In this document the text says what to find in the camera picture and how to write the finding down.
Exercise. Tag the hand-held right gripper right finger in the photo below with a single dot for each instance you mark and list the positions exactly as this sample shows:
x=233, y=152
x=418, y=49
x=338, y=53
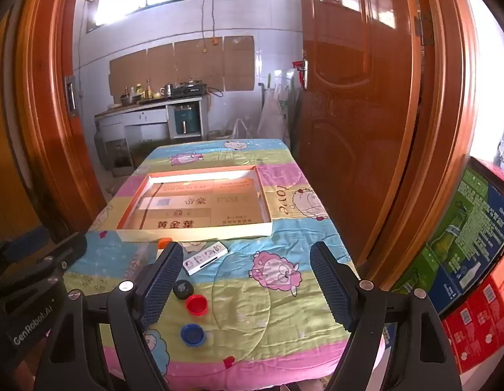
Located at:
x=329, y=281

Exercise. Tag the white printed box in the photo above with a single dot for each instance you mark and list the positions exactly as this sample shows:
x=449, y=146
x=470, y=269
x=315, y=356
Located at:
x=205, y=258

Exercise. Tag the metal strike plate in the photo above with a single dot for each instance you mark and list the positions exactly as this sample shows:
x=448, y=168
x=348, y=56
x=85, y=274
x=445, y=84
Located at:
x=70, y=97

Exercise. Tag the red printed carton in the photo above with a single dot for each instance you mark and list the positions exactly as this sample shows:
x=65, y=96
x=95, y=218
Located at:
x=476, y=330

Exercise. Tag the brown wooden door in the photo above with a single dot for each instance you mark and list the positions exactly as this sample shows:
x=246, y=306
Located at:
x=349, y=130

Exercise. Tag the red bottle cap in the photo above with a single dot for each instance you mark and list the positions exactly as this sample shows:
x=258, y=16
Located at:
x=197, y=304

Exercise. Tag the cardboard sheet on wall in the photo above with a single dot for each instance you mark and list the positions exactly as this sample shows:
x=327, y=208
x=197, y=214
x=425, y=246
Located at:
x=186, y=61

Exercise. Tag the metal door hinge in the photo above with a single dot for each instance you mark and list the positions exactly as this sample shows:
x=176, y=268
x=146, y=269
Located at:
x=425, y=28

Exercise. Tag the wooden door frame jamb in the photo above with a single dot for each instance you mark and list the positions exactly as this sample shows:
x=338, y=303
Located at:
x=443, y=130
x=48, y=130

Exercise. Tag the black bottle cap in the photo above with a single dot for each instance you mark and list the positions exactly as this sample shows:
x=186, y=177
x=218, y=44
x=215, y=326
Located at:
x=182, y=290

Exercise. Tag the shallow orange-rimmed cardboard tray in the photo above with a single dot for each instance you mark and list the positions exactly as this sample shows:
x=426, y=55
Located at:
x=195, y=234

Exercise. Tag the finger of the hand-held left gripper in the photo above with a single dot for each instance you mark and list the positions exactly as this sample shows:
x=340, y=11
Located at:
x=70, y=246

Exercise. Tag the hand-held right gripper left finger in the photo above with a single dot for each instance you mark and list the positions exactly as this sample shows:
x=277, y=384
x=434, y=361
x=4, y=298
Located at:
x=160, y=285

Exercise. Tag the metal kettle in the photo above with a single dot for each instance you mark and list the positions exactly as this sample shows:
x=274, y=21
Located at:
x=167, y=89

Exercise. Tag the blue bottle cap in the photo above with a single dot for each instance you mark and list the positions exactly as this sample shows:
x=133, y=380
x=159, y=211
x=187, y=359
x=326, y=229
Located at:
x=192, y=334

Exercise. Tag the brown cardboard liner sheet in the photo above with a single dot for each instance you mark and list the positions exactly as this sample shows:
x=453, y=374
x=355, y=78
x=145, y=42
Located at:
x=231, y=207

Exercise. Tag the white plastic sack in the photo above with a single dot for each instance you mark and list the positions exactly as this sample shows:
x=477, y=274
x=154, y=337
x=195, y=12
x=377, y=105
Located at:
x=272, y=114

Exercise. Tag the large orange translucent cap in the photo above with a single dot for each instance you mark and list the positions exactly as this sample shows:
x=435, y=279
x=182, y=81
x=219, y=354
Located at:
x=165, y=242

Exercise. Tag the black gas stove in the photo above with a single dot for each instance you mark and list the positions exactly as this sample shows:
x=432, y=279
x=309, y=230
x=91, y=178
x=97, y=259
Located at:
x=188, y=89

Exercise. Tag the white kitchen counter cabinet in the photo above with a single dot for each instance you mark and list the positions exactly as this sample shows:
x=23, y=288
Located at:
x=133, y=120

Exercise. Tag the cartoon sheep printed blanket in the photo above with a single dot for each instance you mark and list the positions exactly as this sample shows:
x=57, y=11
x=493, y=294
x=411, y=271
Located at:
x=256, y=326

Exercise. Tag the dark metal wok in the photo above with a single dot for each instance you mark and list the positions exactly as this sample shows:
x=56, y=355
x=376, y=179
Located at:
x=130, y=99

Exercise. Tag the white plastic bag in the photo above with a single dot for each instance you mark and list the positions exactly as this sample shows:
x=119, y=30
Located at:
x=243, y=130

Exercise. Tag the green air fryer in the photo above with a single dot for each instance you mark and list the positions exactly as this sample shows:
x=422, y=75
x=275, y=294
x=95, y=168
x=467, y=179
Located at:
x=185, y=120

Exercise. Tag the green printed carton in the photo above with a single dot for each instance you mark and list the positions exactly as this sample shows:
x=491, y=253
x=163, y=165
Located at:
x=455, y=220

